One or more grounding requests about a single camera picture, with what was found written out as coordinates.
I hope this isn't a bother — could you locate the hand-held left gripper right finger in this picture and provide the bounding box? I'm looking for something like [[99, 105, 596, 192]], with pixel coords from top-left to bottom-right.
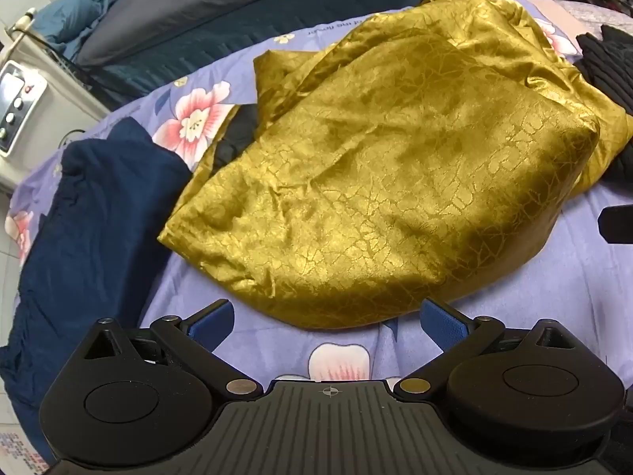
[[394, 298, 577, 401]]

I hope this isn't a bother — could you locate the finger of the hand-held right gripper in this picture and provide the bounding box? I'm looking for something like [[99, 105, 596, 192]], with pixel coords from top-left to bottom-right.
[[597, 205, 633, 244]]

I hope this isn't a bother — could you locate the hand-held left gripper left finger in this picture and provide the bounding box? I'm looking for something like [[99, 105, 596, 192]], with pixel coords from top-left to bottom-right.
[[74, 299, 264, 401]]

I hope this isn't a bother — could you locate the gold crackle-pattern garment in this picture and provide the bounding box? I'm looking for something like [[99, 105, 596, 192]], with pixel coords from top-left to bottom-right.
[[157, 0, 633, 331]]

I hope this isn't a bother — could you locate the purple floral bed sheet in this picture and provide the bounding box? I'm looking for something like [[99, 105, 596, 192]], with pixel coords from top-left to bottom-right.
[[0, 0, 633, 407]]

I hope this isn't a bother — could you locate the navy blue garment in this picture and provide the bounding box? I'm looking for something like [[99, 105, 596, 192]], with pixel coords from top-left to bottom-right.
[[0, 118, 193, 461]]

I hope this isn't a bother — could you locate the black knit garment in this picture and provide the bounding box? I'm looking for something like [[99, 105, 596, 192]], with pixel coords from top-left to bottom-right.
[[576, 25, 633, 116]]

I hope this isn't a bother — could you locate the lilac pillow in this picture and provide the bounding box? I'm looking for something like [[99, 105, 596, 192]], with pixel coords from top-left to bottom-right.
[[536, 0, 633, 43]]

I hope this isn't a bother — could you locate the grey covered bed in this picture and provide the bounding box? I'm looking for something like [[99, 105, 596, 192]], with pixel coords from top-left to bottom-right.
[[89, 0, 488, 110]]

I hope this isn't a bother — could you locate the white machine with knobs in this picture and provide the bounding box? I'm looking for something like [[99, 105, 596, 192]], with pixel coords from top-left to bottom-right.
[[0, 7, 112, 194]]

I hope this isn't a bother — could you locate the grey bed sheet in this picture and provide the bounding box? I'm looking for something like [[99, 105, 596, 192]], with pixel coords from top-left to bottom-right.
[[76, 0, 438, 67]]

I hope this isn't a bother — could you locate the blue pillow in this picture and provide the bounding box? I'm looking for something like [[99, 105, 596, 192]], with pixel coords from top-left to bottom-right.
[[32, 0, 142, 60]]

